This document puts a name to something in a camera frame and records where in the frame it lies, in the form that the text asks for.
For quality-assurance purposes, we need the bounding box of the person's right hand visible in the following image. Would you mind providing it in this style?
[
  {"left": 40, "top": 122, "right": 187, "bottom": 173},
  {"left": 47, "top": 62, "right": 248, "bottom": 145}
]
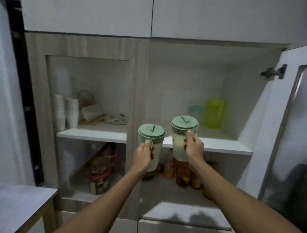
[{"left": 184, "top": 130, "right": 205, "bottom": 172}]

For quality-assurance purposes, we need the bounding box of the person's left hand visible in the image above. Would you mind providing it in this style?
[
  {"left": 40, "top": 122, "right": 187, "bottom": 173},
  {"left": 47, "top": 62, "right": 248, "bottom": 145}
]
[{"left": 131, "top": 140, "right": 155, "bottom": 174}]

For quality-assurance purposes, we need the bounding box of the green lidded plastic pitcher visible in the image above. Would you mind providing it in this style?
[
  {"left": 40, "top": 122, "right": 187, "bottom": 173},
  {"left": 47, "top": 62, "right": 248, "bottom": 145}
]
[
  {"left": 171, "top": 115, "right": 199, "bottom": 162},
  {"left": 138, "top": 123, "right": 165, "bottom": 172}
]

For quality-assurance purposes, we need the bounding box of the person's right forearm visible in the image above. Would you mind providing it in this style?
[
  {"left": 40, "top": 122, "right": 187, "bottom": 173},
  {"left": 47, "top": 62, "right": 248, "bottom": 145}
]
[{"left": 189, "top": 159, "right": 303, "bottom": 233}]

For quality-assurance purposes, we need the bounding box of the person's left forearm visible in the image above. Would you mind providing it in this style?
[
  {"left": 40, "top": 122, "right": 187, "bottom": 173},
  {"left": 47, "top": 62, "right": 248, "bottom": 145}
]
[{"left": 55, "top": 166, "right": 147, "bottom": 233}]

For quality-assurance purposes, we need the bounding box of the white cabinet shelf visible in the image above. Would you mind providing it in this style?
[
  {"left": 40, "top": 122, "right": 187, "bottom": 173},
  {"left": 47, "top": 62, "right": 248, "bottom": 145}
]
[{"left": 57, "top": 122, "right": 253, "bottom": 156}]

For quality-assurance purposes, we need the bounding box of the clear jar with teal lid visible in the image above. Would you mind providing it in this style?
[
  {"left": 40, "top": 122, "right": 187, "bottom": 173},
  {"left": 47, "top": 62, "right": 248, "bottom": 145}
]
[{"left": 189, "top": 105, "right": 204, "bottom": 120}]

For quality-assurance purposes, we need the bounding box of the orange sauce bottle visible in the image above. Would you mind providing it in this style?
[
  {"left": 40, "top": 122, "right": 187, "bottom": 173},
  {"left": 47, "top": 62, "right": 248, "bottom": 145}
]
[{"left": 164, "top": 149, "right": 176, "bottom": 179}]

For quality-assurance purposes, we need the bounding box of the yellow-green plastic container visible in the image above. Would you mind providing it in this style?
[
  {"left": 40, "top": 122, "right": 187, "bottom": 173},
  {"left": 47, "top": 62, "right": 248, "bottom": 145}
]
[{"left": 204, "top": 99, "right": 225, "bottom": 129}]

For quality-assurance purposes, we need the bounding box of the jar with orange lid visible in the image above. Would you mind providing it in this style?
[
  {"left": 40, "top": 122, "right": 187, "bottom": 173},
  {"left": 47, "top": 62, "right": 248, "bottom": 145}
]
[{"left": 105, "top": 151, "right": 117, "bottom": 171}]

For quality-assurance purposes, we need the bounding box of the red labelled sauce bottle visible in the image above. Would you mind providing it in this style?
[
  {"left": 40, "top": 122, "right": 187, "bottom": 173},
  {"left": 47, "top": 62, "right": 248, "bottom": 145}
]
[{"left": 176, "top": 159, "right": 192, "bottom": 189}]

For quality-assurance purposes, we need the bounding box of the round patterned plate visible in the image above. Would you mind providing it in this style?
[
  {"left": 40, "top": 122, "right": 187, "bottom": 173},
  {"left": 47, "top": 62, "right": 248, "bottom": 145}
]
[{"left": 105, "top": 114, "right": 128, "bottom": 125}]

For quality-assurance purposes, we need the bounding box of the amber glass jar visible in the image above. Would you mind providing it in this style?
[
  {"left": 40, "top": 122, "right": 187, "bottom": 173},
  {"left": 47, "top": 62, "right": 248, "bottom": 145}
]
[{"left": 190, "top": 172, "right": 202, "bottom": 190}]

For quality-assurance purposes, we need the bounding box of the dark jar with red lid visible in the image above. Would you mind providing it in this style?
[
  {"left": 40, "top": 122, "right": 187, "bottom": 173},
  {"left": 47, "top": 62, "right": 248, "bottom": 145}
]
[{"left": 88, "top": 167, "right": 111, "bottom": 195}]

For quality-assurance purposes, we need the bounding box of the metal mesh strainer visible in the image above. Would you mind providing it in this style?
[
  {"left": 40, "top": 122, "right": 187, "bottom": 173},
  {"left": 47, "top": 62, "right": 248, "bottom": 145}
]
[{"left": 77, "top": 89, "right": 96, "bottom": 111}]

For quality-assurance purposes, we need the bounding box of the stack of white paper cups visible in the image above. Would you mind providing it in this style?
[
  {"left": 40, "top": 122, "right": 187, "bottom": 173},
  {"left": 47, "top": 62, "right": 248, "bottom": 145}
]
[
  {"left": 65, "top": 98, "right": 79, "bottom": 129},
  {"left": 54, "top": 94, "right": 66, "bottom": 132}
]

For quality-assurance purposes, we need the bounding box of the open white cabinet door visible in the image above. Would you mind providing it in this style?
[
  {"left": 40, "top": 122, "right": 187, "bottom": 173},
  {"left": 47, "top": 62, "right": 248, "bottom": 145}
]
[{"left": 236, "top": 44, "right": 307, "bottom": 233}]

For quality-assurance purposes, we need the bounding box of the metal cabinet hinge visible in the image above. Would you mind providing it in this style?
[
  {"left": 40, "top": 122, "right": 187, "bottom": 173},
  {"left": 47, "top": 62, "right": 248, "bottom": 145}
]
[{"left": 260, "top": 64, "right": 288, "bottom": 80}]

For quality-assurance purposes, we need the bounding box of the white upper cabinet door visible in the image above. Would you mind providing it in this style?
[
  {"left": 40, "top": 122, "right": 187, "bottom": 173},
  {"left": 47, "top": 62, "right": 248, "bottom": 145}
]
[
  {"left": 151, "top": 0, "right": 307, "bottom": 44},
  {"left": 21, "top": 0, "right": 154, "bottom": 38}
]

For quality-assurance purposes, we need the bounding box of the wooden side table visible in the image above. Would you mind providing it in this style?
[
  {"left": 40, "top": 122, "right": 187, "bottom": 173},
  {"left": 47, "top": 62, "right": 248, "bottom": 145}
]
[{"left": 0, "top": 183, "right": 58, "bottom": 233}]

